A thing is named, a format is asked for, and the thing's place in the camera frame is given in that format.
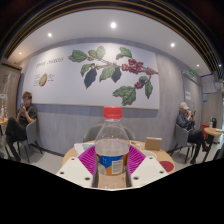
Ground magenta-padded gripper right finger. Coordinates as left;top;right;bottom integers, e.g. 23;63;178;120
125;145;169;189

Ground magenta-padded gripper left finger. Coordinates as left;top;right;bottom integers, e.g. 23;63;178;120
55;145;99;189

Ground clear red-capped drink bottle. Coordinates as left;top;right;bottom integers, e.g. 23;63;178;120
94;106;131;190

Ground flat round red coaster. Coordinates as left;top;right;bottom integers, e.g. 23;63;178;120
158;160;175;173

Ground small brown cardboard box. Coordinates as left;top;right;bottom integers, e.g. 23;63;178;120
144;136;163;151

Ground grey upholstered chair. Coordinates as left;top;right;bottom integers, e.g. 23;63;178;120
168;123;196;164
16;119;44;164
82;123;136;143

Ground person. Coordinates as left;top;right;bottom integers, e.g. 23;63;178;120
175;101;209;165
4;91;38;163

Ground small round wooden side table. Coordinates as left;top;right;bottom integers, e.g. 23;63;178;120
203;127;224;164
0;117;9;138

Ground round ceiling spotlights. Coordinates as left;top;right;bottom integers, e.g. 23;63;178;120
18;21;177;56

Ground large coffee plant wall poster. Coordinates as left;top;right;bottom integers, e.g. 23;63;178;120
22;42;160;110

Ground white wall notice board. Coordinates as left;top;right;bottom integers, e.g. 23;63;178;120
200;73;218;94

